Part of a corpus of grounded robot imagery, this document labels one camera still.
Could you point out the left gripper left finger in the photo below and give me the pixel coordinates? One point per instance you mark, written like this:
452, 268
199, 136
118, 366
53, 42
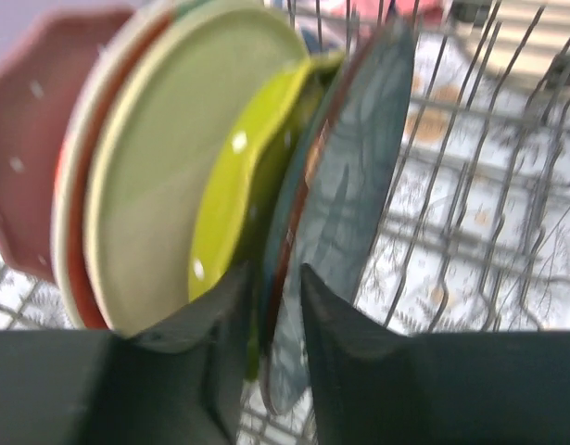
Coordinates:
178, 382

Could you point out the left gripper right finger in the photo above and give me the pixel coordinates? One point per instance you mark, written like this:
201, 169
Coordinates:
372, 386

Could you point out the red and teal floral plate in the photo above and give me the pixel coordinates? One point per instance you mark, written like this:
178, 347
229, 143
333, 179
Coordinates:
103, 82

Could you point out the green polka dot scalloped plate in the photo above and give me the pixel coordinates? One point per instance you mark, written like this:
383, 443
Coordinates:
240, 194

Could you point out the dark teal plate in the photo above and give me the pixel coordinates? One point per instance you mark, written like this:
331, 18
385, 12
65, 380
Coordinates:
331, 200

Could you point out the pink and green branch plate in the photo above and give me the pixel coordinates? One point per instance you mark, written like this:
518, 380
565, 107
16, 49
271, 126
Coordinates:
157, 147

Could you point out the cream green plate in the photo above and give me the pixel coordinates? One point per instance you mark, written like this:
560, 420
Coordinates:
528, 41

